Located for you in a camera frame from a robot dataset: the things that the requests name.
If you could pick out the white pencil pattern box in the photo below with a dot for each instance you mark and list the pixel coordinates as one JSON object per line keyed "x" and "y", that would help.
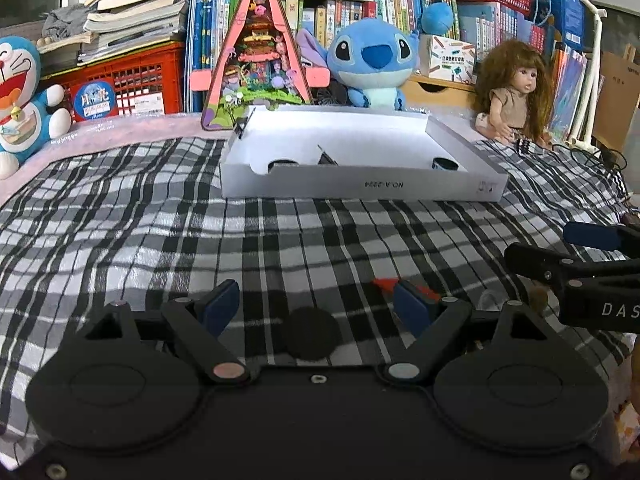
{"x": 446, "y": 59}

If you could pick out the Doraemon plush toy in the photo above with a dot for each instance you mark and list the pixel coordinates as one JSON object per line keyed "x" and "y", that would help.
{"x": 29, "y": 118}

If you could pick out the wooden drawer box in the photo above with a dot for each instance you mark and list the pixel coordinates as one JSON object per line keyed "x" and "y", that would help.
{"x": 421, "y": 91}

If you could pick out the brown haired baby doll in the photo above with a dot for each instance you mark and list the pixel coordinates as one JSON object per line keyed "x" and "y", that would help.
{"x": 513, "y": 95}

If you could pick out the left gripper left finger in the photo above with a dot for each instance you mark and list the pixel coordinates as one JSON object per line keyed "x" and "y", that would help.
{"x": 196, "y": 325}

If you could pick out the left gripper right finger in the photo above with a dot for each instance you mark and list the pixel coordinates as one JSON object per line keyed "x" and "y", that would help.
{"x": 434, "y": 321}

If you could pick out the white cardboard box tray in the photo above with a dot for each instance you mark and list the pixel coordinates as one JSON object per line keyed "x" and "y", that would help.
{"x": 380, "y": 156}

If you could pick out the stack of books left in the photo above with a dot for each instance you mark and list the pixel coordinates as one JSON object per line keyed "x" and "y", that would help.
{"x": 95, "y": 30}

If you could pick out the blue Stitch plush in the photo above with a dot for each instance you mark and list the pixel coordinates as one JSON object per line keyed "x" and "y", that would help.
{"x": 370, "y": 58}

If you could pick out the black binder clip in box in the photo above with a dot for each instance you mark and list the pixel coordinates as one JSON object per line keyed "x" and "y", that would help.
{"x": 325, "y": 158}

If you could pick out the red plastic crate left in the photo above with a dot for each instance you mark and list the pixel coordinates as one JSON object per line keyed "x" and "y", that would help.
{"x": 144, "y": 82}

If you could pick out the black white plaid cloth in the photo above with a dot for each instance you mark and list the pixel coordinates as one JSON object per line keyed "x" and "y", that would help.
{"x": 146, "y": 224}

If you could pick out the black round cap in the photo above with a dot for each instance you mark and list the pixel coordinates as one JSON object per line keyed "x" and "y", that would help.
{"x": 311, "y": 334}

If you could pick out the blue box upper right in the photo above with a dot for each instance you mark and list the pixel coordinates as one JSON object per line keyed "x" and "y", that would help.
{"x": 566, "y": 16}

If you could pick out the pink triangular diorama house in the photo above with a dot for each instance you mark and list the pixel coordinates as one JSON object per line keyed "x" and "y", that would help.
{"x": 259, "y": 63}

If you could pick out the black binder clip on rim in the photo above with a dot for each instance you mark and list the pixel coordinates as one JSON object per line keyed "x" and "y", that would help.
{"x": 240, "y": 123}

